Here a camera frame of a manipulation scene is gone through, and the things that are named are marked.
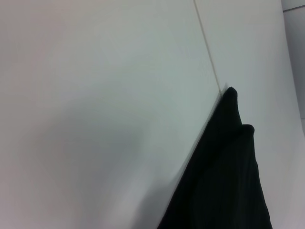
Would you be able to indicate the black t-shirt with white print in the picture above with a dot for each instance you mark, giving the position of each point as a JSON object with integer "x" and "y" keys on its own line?
{"x": 219, "y": 179}

